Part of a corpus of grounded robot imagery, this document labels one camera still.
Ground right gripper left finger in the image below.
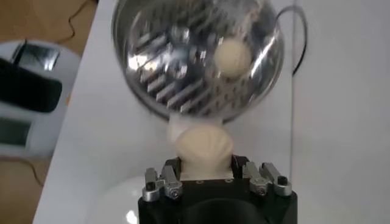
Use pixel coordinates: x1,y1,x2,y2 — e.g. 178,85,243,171
141,156,185,203

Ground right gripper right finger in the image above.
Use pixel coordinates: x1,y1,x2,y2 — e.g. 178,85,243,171
231,155,293,197

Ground white steamed baozi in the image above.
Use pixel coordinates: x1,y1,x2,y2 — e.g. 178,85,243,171
175,125,235,180
213,39,254,79

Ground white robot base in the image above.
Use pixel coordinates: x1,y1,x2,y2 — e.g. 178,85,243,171
0,39,82,158

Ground stainless steel steamer basket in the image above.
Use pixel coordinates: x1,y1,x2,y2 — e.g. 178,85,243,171
111,0,286,122

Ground thin dark floor cable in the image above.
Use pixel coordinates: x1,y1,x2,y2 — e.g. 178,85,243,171
0,155,45,188
54,0,98,45

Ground black cooker power cord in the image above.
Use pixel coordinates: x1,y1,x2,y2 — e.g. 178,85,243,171
274,5,308,77

